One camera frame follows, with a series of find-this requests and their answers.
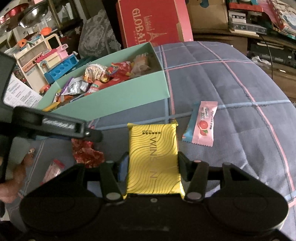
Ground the pink marshmallow candy packet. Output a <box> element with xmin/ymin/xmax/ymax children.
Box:
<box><xmin>41</xmin><ymin>159</ymin><xmax>65</xmax><ymax>185</ymax></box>

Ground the orange silver snack packet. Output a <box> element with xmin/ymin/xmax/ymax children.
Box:
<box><xmin>53</xmin><ymin>95</ymin><xmax>78</xmax><ymax>103</ymax></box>

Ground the brown cardboard box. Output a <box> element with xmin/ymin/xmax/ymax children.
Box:
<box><xmin>186</xmin><ymin>0</ymin><xmax>228</xmax><ymax>32</ymax></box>

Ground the red square snack packet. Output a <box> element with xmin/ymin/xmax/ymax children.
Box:
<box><xmin>106</xmin><ymin>76</ymin><xmax>130</xmax><ymax>87</ymax></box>

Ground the pink grapefruit candy packet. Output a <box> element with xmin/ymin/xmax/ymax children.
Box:
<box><xmin>182</xmin><ymin>101</ymin><xmax>218</xmax><ymax>147</ymax></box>

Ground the red rainbow candy bag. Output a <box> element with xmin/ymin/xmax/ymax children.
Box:
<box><xmin>106</xmin><ymin>61</ymin><xmax>134</xmax><ymax>78</ymax></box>

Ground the toy kitchen playset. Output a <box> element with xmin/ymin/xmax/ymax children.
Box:
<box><xmin>13</xmin><ymin>27</ymin><xmax>80</xmax><ymax>93</ymax></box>

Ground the yellow Winston snack packet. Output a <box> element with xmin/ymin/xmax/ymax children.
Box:
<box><xmin>126</xmin><ymin>121</ymin><xmax>185</xmax><ymax>198</ymax></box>

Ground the cluttered wooden shelf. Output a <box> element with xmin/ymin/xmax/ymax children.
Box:
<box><xmin>193</xmin><ymin>1</ymin><xmax>295</xmax><ymax>102</ymax></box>

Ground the red patterned snack packet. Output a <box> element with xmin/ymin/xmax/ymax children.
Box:
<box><xmin>71</xmin><ymin>138</ymin><xmax>105</xmax><ymax>168</ymax></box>

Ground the orange sausage snack packet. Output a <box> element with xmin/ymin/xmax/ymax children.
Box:
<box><xmin>85</xmin><ymin>80</ymin><xmax>108</xmax><ymax>96</ymax></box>

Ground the grey lace cloth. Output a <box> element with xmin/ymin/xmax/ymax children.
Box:
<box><xmin>78</xmin><ymin>9</ymin><xmax>121</xmax><ymax>58</ymax></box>

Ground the silver purple snack bag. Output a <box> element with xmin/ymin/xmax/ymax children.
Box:
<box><xmin>61</xmin><ymin>76</ymin><xmax>89</xmax><ymax>95</ymax></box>

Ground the mint green cardboard box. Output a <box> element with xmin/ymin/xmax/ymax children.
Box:
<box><xmin>52</xmin><ymin>42</ymin><xmax>170</xmax><ymax>121</ymax></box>

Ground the clear cake bar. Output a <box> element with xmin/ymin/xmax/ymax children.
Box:
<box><xmin>132</xmin><ymin>53</ymin><xmax>151</xmax><ymax>75</ymax></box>

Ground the orange noodle snack bag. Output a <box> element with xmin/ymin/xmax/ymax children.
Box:
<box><xmin>83</xmin><ymin>64</ymin><xmax>109</xmax><ymax>83</ymax></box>

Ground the white printed instruction sheet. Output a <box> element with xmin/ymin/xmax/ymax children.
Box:
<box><xmin>4</xmin><ymin>74</ymin><xmax>42</xmax><ymax>108</ymax></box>

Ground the person's left hand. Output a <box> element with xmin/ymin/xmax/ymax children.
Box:
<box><xmin>1</xmin><ymin>154</ymin><xmax>34</xmax><ymax>203</ymax></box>

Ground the red Global cardboard box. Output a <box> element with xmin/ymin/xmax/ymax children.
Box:
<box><xmin>116</xmin><ymin>0</ymin><xmax>193</xmax><ymax>48</ymax></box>

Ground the orange jelly cup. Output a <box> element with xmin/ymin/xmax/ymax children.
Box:
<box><xmin>26</xmin><ymin>148</ymin><xmax>35</xmax><ymax>159</ymax></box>

